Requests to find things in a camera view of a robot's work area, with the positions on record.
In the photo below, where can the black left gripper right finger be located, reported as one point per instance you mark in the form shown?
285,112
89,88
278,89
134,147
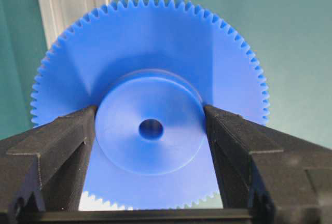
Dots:
285,178

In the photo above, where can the large blue plastic gear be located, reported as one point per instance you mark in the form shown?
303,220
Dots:
150,67

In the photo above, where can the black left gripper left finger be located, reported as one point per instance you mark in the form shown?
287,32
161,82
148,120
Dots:
44,168

